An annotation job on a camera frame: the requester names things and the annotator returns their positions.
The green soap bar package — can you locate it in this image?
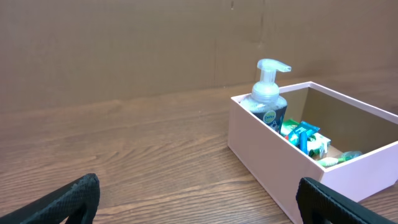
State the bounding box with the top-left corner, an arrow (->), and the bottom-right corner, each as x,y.
280,119 -> 331,158

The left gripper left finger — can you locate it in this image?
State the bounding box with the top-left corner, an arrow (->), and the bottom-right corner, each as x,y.
1,173 -> 100,224

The teal toothpaste tube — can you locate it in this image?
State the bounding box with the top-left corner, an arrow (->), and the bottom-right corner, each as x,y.
285,121 -> 320,146

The white cardboard box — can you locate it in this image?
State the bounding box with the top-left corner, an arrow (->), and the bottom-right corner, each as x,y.
228,82 -> 397,223

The blue disposable razor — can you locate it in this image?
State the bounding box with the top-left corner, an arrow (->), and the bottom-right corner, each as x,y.
299,132 -> 314,155

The green toothbrush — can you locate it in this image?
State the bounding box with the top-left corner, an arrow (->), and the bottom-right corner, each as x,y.
317,151 -> 363,167

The dark blue soap pump bottle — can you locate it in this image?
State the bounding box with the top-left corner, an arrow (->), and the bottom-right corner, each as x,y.
240,58 -> 292,133

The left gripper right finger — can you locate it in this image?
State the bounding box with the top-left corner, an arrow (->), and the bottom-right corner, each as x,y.
296,177 -> 394,224

